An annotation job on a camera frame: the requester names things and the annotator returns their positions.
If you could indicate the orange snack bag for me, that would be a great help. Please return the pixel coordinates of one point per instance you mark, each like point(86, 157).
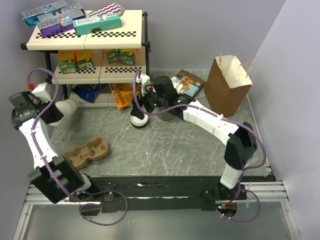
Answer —
point(122, 94)

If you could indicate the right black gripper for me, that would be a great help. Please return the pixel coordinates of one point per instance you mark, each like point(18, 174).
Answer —
point(136, 111)

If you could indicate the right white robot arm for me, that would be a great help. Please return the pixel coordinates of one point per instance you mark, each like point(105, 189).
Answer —
point(165, 94)

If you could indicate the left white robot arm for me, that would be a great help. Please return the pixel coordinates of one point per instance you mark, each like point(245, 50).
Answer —
point(53, 175)

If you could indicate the cream checkered shelf rack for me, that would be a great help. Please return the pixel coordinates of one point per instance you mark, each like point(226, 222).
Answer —
point(133, 34)

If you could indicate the purple O-R-O box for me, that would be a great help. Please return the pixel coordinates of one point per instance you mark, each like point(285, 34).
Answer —
point(59, 24)

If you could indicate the teal carton box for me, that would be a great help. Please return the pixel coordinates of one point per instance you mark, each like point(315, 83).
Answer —
point(97, 24)

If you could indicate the dark blue snack bag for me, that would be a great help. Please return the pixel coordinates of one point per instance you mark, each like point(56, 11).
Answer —
point(88, 92)

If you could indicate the brown cardboard cup carrier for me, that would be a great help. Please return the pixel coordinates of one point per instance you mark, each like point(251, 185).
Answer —
point(94, 149)

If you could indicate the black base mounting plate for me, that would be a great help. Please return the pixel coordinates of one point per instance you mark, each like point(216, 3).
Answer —
point(152, 193)

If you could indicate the brown paper takeout bag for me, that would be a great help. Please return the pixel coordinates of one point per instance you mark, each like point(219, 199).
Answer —
point(228, 83)

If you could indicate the grey straw holder cup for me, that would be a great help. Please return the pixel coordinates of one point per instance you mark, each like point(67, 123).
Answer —
point(166, 116)

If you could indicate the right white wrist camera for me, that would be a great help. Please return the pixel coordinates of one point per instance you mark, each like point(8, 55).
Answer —
point(143, 80)

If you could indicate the purple white wavy pouch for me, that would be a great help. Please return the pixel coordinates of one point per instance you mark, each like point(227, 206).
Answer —
point(110, 8)

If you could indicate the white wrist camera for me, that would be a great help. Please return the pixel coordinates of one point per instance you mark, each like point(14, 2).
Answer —
point(143, 80)
point(42, 91)

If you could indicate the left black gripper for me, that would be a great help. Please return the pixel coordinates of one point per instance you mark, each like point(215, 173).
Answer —
point(57, 115)

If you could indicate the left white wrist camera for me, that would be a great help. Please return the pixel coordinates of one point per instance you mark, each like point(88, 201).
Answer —
point(42, 91)

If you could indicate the stack of white paper cups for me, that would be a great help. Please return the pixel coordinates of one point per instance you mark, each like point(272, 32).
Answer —
point(67, 107)

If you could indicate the light blue nut bag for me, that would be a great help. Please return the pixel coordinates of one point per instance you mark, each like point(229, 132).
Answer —
point(191, 83)

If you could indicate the green orange box far left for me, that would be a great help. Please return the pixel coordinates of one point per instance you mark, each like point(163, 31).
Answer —
point(67, 61)

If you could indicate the green orange box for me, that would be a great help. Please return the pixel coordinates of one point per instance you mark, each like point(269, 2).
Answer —
point(67, 61)
point(85, 59)
point(113, 55)
point(128, 56)

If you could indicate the blue O-R-O box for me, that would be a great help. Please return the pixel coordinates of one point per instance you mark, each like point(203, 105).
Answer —
point(49, 11)

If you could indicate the aluminium rail frame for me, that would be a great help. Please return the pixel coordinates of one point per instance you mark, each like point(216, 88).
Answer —
point(261, 212)

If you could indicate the stack of white cup lids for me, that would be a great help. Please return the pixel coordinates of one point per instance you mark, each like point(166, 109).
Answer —
point(139, 123)

